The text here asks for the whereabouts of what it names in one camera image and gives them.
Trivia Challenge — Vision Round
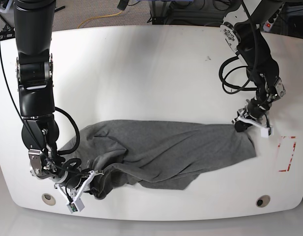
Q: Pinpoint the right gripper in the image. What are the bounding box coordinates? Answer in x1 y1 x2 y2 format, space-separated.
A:
55 170 104 199

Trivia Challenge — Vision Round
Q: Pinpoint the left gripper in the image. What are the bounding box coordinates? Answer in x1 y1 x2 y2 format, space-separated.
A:
232 98 272 133

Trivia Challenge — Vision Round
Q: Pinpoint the grey T-shirt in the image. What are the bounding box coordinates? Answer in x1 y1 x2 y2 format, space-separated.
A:
56 119 257 200

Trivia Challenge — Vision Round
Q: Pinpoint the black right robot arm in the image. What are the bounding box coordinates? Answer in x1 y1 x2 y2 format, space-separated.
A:
14 0 103 197

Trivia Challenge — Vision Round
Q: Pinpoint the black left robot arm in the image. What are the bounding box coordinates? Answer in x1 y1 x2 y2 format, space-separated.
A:
219 0 285 132

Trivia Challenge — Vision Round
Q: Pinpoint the red tape rectangle marking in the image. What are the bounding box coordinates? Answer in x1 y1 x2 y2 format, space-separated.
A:
275 136 297 173

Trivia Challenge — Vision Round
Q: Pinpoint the white power strip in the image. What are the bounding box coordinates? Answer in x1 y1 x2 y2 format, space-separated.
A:
263 4 284 32

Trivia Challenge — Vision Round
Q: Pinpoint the black tripod on floor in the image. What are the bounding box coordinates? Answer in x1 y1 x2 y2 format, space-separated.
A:
0 13 15 41

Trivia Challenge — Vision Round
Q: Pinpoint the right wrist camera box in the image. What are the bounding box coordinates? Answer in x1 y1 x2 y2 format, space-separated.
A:
67 199 84 213

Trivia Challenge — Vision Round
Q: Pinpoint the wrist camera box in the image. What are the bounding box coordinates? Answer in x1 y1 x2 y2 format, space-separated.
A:
260 126 274 138
67 199 84 213

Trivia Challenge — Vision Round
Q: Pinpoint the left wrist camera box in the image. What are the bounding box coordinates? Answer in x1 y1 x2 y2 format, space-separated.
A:
260 126 274 138

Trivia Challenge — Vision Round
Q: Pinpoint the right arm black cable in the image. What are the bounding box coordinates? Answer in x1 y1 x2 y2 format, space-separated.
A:
54 107 81 154

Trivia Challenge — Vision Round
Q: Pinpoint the left table cable grommet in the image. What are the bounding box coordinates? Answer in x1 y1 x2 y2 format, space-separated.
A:
41 193 56 206

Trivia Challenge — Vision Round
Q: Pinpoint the table cable grommet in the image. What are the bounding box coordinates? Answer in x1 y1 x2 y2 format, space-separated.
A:
41 193 56 206
256 195 271 208

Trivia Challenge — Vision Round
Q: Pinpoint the right table cable grommet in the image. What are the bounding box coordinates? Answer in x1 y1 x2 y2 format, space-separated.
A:
256 195 271 208

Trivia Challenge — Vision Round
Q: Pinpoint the black metal frame base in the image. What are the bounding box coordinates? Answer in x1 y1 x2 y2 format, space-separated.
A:
148 0 240 27

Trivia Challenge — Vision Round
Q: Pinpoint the yellow cable on floor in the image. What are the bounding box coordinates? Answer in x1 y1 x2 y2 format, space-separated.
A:
78 9 124 29

